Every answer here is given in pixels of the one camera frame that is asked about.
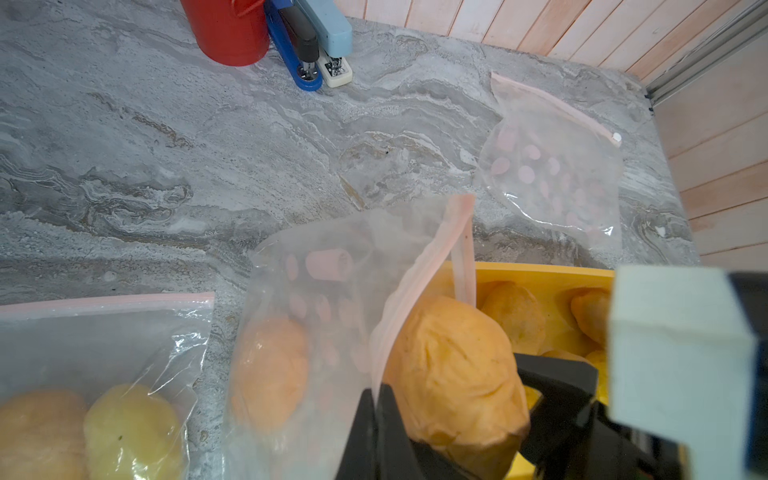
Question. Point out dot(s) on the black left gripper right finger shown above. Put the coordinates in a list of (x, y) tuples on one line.
[(395, 456)]

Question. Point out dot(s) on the clear zipper bag pink zip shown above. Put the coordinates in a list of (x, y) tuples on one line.
[(89, 345)]

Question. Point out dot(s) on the yellow plastic tray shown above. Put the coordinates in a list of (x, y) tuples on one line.
[(554, 287)]

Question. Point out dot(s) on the red metal pencil bucket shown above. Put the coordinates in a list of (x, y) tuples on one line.
[(230, 32)]

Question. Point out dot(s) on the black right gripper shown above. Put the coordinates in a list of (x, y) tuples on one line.
[(567, 438)]

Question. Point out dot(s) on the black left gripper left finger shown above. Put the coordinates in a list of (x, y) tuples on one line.
[(359, 460)]

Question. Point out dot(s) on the light blue stapler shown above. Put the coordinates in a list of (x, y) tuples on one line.
[(335, 37)]

